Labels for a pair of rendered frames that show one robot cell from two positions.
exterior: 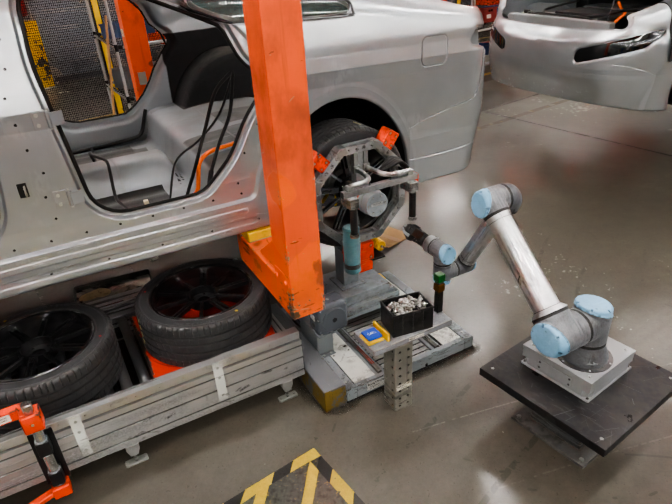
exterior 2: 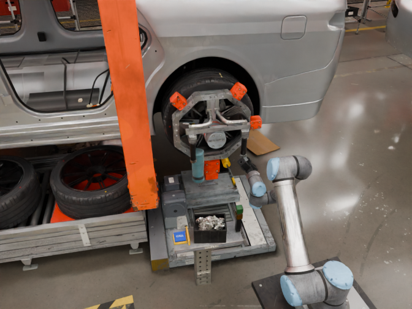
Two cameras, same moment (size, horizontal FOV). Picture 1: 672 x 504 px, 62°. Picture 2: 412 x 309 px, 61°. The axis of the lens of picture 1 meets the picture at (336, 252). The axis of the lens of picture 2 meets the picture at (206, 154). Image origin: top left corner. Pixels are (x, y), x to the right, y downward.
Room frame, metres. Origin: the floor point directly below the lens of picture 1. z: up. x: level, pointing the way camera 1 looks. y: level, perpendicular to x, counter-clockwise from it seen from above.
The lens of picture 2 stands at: (0.65, -0.69, 2.16)
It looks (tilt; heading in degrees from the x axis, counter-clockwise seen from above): 37 degrees down; 16
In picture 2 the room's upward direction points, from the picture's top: straight up
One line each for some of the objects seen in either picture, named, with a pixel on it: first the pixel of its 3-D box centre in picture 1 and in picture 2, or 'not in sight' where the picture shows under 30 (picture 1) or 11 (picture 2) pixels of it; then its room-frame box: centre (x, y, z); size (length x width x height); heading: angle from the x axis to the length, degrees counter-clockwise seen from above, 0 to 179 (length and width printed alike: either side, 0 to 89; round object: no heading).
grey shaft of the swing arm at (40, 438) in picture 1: (45, 449); not in sight; (1.59, 1.20, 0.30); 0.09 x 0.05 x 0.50; 117
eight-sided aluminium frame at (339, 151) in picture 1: (358, 193); (211, 127); (2.67, -0.14, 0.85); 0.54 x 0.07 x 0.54; 117
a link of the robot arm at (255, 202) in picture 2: (443, 271); (257, 198); (2.41, -0.54, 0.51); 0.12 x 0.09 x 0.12; 118
